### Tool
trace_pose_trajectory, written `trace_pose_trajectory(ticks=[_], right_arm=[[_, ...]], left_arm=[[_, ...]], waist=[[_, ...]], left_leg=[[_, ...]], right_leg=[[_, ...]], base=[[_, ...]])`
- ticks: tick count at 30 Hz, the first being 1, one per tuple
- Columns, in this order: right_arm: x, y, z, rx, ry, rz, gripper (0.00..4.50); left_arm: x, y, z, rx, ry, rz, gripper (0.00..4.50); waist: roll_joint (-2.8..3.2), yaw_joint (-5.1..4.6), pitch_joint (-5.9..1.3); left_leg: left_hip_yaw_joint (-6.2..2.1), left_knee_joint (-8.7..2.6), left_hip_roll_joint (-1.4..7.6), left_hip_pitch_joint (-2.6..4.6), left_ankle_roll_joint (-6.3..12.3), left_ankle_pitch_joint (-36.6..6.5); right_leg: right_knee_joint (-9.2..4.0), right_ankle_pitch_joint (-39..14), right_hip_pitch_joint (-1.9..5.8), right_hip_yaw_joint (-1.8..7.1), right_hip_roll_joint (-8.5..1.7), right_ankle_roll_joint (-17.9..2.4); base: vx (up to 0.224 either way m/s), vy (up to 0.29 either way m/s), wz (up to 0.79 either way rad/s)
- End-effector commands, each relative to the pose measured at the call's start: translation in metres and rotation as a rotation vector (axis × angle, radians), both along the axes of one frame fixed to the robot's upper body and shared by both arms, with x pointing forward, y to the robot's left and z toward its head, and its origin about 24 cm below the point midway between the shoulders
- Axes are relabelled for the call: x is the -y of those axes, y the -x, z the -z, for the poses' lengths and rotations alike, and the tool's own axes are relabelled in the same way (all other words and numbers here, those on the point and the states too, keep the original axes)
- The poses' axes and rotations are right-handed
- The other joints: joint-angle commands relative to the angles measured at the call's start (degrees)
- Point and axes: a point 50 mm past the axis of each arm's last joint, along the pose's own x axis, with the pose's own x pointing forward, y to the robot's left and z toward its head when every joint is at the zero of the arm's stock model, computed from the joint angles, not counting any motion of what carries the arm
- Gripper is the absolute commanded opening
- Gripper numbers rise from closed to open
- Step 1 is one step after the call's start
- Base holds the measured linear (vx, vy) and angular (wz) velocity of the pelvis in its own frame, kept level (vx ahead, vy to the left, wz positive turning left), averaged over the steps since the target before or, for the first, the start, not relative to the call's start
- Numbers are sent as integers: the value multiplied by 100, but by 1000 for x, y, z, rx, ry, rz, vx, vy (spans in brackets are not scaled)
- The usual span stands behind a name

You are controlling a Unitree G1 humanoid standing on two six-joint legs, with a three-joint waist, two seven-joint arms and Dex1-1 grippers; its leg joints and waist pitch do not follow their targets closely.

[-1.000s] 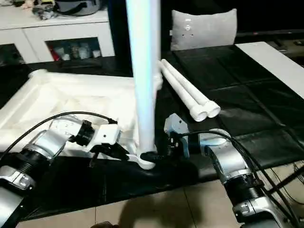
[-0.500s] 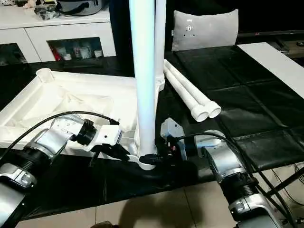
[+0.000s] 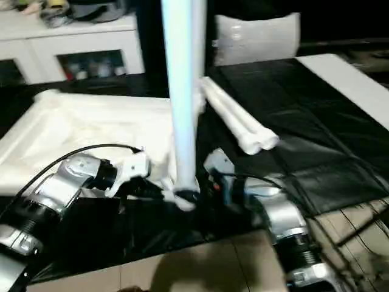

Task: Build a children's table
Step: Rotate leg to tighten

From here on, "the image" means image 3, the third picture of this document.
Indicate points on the white plastic table top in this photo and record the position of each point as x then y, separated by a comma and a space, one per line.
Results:
76, 121

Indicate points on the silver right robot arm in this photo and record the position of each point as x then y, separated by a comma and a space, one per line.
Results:
285, 219

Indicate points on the thin black metal rail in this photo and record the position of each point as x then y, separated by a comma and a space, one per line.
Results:
343, 42

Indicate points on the white plastic table leg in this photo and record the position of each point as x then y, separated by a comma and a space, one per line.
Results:
200, 100
246, 121
182, 91
234, 127

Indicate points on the grey round bag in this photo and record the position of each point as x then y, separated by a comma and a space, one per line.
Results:
97, 10

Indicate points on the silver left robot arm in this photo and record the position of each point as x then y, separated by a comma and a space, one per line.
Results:
51, 188

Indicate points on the white cabinet with glass doors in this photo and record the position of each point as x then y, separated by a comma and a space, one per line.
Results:
60, 39

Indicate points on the dark clutter pile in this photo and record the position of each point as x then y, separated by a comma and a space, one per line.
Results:
56, 18

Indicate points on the grey cushion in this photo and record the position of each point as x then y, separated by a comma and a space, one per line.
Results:
258, 36

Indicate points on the white flat board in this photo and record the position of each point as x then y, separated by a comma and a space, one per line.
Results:
349, 82

